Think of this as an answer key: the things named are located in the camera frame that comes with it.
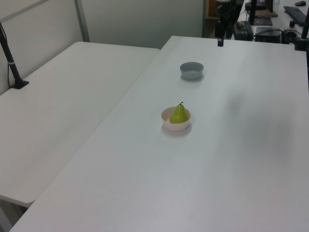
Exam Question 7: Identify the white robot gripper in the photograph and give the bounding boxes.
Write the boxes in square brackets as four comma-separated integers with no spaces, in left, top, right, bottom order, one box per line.
[215,21,225,47]

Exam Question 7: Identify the green pear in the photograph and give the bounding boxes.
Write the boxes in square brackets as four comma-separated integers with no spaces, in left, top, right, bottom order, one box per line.
[169,101,189,124]

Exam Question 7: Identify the grey plastic bowl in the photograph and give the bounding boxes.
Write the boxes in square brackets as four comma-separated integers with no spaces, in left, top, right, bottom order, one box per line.
[179,61,204,81]

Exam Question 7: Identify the pink plastic bowl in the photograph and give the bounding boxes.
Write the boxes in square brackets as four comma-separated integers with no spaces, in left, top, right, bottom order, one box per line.
[161,106,192,132]

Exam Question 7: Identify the wooden shelf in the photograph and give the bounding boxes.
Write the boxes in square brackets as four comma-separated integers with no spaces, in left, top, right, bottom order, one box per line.
[205,0,219,19]

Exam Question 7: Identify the black monitor stand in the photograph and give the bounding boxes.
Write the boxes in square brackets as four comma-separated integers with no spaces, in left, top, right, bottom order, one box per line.
[249,0,274,27]

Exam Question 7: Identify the black control box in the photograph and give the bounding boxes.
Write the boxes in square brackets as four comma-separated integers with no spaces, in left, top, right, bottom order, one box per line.
[254,26,283,44]

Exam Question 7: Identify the black computer keyboard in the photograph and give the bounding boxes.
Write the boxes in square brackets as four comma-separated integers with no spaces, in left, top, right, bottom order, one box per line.
[283,5,308,27]

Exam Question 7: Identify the white side table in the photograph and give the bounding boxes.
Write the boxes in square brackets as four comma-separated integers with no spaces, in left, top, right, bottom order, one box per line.
[0,41,161,204]

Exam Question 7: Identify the black clamp camera mount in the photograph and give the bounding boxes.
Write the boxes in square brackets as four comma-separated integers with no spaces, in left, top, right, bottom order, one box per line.
[293,19,309,52]

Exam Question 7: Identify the grey partition frame post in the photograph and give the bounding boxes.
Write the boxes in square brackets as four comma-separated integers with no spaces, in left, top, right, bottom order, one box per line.
[74,0,90,43]

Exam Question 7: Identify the black camera stand pole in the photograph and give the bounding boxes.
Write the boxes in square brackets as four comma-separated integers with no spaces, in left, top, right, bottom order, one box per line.
[0,21,30,90]

